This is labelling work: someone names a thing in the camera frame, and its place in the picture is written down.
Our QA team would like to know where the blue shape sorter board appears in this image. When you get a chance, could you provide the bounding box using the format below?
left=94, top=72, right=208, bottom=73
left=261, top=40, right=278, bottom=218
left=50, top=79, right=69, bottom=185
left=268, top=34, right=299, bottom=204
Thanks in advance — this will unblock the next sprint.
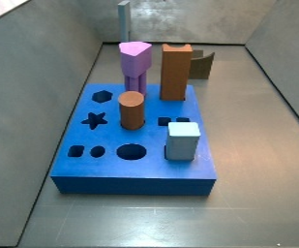
left=50, top=83, right=217, bottom=196

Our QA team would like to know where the tall brown notched block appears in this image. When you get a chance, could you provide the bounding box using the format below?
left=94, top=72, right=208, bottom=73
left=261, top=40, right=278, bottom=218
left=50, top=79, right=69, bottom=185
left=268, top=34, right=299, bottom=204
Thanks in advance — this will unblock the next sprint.
left=158, top=44, right=192, bottom=101

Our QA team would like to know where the brown cylinder block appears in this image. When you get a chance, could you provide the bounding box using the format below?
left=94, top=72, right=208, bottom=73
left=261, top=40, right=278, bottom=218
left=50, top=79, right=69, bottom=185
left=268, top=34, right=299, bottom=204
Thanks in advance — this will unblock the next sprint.
left=117, top=91, right=145, bottom=130

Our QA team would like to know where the purple pentagon block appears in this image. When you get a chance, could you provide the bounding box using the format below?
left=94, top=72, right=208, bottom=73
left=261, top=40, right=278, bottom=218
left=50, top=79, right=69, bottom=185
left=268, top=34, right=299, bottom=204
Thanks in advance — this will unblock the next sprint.
left=118, top=42, right=150, bottom=95

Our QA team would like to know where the light blue square-circle object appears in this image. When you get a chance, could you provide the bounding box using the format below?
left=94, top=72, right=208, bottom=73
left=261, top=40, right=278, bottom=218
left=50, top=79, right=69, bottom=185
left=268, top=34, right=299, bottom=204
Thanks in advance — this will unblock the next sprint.
left=117, top=0, right=130, bottom=42

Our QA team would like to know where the dark curved stand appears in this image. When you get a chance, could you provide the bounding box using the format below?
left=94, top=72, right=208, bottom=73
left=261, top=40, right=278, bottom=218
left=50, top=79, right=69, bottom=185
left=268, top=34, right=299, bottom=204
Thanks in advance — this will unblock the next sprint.
left=189, top=50, right=214, bottom=79

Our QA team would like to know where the light blue square block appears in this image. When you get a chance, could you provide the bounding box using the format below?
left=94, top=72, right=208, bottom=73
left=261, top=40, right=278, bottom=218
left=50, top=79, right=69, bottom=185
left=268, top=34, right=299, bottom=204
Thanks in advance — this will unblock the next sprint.
left=165, top=122, right=200, bottom=161

